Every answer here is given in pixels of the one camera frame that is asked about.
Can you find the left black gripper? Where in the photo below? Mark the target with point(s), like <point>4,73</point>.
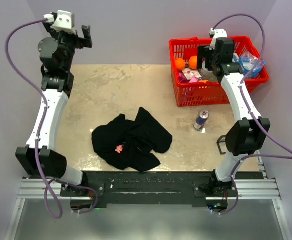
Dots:
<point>86,31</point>

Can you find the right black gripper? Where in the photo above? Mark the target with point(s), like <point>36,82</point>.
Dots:
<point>203,52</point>

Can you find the black t-shirt garment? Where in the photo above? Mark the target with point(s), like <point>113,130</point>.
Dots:
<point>124,143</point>

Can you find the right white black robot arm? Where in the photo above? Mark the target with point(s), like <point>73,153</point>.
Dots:
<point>248,133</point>

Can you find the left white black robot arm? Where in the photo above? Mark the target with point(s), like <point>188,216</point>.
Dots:
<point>39,155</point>

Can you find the right orange fruit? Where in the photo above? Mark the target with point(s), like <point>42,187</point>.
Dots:
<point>192,62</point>

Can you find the orange fruit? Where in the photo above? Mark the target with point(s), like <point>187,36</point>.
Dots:
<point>179,64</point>
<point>192,62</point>

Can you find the pink white packet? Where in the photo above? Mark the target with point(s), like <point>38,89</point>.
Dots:
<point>190,73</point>

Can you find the left orange fruit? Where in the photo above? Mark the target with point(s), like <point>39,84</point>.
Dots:
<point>179,64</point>

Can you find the red plastic basket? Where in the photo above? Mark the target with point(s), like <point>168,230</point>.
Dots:
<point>209,93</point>

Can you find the blue plastic bag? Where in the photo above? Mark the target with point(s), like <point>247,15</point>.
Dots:
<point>247,61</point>

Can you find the energy drink can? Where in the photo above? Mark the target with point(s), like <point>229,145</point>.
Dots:
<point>200,120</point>

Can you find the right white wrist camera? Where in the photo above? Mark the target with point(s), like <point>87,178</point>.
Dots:
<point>215,34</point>

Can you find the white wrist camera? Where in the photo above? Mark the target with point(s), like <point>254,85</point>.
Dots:
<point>215,34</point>
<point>60,21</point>

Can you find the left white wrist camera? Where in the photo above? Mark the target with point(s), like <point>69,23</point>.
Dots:
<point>60,21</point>

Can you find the black square frame stand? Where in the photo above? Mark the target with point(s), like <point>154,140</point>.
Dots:
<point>220,141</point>

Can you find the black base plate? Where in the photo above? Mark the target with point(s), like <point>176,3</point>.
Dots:
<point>157,188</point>

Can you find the aluminium rail frame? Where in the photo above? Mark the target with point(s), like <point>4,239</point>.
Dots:
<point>254,213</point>

